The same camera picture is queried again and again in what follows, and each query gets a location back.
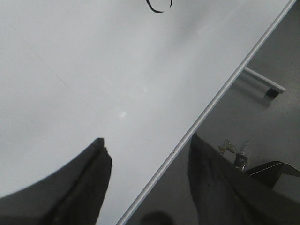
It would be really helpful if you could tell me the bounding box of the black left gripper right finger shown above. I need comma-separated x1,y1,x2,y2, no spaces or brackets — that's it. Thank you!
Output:
187,134,300,225

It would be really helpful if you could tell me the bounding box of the white whiteboard with aluminium frame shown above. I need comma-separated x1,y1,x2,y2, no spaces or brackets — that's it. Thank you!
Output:
0,0,294,225

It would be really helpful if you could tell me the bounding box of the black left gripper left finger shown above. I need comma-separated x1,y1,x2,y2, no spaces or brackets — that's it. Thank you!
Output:
0,138,112,225

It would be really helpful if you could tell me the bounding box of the dark flat base plate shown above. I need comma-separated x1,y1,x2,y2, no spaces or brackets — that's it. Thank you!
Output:
245,161,300,188

